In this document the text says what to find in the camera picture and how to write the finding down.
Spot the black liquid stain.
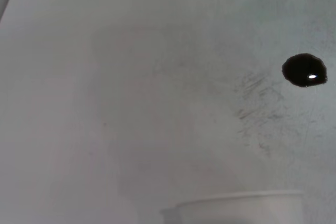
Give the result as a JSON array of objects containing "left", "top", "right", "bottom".
[{"left": 281, "top": 52, "right": 329, "bottom": 88}]

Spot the white paper cup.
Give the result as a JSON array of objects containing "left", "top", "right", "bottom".
[{"left": 159, "top": 189, "right": 306, "bottom": 224}]

